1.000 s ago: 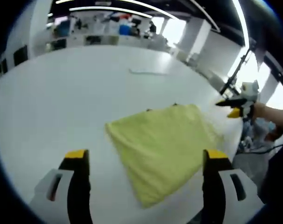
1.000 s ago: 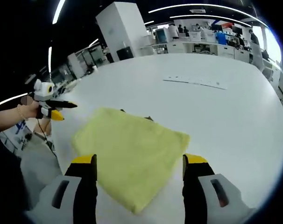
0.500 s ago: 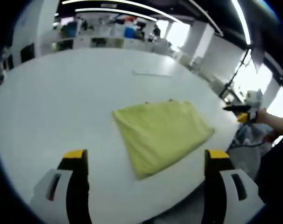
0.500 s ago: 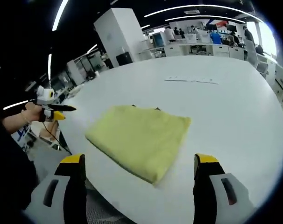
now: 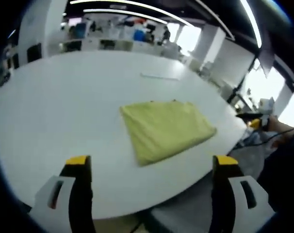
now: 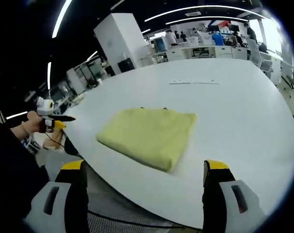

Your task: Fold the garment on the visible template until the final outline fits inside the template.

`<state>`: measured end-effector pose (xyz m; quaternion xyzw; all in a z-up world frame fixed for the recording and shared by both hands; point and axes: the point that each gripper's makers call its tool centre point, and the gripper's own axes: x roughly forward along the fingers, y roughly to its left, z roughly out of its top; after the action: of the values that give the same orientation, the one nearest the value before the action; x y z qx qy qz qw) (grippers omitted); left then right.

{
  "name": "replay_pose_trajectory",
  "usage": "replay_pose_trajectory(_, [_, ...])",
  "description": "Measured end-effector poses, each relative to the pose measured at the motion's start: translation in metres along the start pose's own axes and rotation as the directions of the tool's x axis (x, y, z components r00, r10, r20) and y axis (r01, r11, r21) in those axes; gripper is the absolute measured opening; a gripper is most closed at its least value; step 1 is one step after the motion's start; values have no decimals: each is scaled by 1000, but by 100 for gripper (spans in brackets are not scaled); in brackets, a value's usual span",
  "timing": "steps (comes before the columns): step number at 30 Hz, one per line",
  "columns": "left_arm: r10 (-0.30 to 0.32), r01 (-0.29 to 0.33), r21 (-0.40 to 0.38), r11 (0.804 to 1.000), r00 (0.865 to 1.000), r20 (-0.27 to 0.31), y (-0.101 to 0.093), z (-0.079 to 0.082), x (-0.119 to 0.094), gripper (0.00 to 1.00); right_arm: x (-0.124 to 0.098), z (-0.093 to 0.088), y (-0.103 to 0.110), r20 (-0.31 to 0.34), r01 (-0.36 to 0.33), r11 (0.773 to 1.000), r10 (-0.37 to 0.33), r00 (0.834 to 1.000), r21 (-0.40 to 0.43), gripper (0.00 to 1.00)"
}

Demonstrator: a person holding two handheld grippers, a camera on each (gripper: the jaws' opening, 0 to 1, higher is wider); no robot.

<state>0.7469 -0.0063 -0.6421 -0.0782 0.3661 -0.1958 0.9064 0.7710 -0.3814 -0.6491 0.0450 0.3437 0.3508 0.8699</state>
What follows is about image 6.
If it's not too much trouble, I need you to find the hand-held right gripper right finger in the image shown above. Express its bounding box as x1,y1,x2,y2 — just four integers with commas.
202,159,268,233

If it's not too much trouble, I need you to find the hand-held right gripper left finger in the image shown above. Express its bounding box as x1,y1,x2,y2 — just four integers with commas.
23,160,89,233

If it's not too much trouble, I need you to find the yellow garment with dark sleeves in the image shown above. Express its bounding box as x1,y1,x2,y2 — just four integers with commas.
96,106,197,173

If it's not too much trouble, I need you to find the person's left hand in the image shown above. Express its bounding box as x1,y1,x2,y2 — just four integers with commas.
23,112,45,133

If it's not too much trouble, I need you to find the beige bulky object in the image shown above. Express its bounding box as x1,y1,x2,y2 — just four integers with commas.
42,131,65,151

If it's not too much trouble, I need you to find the person's dark clothing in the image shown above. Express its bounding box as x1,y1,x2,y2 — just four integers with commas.
0,128,51,220

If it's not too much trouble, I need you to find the straight ceiling light strip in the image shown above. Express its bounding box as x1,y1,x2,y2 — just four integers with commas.
51,0,73,38

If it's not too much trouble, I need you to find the white square pillar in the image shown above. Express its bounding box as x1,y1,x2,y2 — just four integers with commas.
93,13,147,73

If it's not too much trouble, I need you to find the white table socket strip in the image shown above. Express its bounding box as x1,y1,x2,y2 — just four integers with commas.
168,79,220,85

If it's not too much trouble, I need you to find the white cabinet row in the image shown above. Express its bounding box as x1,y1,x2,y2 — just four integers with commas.
166,45,248,60

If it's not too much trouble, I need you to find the white office chair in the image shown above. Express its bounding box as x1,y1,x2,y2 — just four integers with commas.
247,38,274,73

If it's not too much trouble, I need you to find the blue bin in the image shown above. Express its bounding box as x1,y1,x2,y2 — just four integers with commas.
213,33,224,46

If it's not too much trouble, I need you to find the long curved ceiling light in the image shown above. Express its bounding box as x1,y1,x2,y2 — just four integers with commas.
144,5,267,22

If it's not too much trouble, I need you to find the black cable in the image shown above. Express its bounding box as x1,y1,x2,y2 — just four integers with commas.
44,132,65,148

